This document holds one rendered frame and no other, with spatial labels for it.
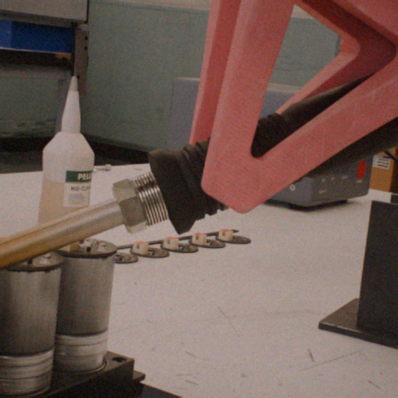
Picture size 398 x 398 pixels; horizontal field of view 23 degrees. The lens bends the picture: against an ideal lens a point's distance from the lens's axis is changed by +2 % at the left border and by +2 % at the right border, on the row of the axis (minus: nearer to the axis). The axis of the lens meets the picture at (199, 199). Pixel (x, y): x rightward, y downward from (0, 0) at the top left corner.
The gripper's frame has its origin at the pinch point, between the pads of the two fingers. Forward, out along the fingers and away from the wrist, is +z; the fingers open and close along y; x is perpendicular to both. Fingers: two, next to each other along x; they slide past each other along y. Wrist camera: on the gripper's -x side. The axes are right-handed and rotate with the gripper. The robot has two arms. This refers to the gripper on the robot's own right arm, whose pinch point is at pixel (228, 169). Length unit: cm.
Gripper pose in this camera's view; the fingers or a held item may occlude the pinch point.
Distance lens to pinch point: 27.2
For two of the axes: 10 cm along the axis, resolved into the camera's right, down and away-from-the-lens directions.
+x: 8.2, 5.1, 2.7
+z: -5.4, 8.4, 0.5
